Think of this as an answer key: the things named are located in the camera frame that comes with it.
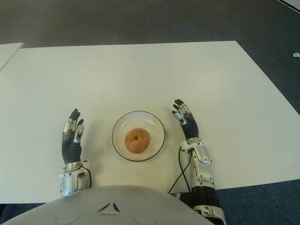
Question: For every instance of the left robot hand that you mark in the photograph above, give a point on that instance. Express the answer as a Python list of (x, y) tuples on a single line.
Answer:
[(71, 147)]

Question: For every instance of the small white floor object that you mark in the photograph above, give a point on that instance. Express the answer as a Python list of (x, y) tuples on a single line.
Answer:
[(296, 55)]

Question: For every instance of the red yellow apple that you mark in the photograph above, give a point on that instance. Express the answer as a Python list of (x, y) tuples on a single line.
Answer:
[(137, 140)]

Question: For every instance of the white side table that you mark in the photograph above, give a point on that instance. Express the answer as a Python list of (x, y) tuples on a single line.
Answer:
[(9, 54)]

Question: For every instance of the grey robot torso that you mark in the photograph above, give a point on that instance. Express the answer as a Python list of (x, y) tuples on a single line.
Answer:
[(105, 206)]

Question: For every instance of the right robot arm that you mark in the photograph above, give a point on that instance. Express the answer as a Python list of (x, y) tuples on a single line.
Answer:
[(204, 168)]

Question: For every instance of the white plate with black rim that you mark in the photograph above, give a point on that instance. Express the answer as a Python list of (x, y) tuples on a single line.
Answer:
[(122, 131)]

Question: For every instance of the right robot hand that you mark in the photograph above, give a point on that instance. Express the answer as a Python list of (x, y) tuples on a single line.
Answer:
[(191, 129)]

